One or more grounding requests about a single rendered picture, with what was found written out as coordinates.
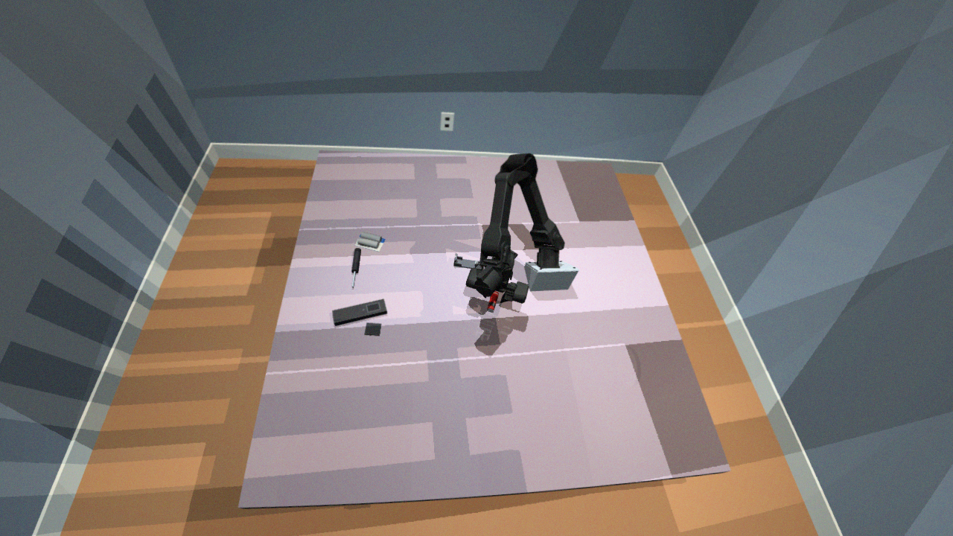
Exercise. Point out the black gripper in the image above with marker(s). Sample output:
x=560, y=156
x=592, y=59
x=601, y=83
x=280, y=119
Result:
x=512, y=291

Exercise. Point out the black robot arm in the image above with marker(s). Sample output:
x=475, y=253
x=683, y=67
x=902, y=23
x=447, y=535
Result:
x=519, y=169

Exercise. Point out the black screwdriver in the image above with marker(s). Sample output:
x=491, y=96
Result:
x=355, y=263

